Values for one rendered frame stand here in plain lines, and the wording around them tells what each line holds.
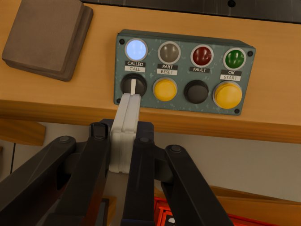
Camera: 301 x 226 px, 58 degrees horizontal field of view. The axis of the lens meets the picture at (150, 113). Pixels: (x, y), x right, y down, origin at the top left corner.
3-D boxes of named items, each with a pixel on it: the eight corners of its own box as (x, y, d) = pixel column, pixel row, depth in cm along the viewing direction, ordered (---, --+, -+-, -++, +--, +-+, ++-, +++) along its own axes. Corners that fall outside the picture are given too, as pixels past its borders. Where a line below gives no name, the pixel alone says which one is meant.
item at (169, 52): (178, 64, 29) (179, 59, 28) (157, 63, 29) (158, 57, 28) (178, 48, 30) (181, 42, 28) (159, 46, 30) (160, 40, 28)
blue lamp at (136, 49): (145, 61, 29) (146, 56, 28) (125, 59, 29) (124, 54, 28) (147, 45, 30) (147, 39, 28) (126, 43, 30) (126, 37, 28)
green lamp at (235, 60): (242, 70, 30) (247, 65, 28) (221, 68, 29) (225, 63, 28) (242, 54, 30) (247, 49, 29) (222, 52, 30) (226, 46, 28)
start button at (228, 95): (236, 107, 31) (239, 111, 30) (211, 105, 31) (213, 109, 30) (242, 83, 30) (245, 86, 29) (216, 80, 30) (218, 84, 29)
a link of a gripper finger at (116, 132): (120, 174, 17) (108, 172, 17) (129, 125, 24) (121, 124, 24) (122, 132, 16) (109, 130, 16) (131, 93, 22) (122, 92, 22)
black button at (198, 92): (204, 102, 31) (206, 106, 30) (183, 100, 31) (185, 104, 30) (208, 82, 30) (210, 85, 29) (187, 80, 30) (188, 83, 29)
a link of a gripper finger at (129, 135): (122, 132, 16) (135, 132, 16) (131, 93, 22) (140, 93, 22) (120, 174, 17) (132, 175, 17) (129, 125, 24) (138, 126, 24)
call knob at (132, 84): (144, 97, 31) (144, 101, 30) (121, 96, 31) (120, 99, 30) (146, 75, 30) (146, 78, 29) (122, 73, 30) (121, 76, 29)
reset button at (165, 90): (174, 99, 31) (175, 103, 30) (153, 97, 31) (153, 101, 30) (177, 79, 30) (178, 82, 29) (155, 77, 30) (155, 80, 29)
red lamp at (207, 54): (210, 67, 29) (213, 62, 28) (190, 65, 29) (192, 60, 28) (210, 51, 30) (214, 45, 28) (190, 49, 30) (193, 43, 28)
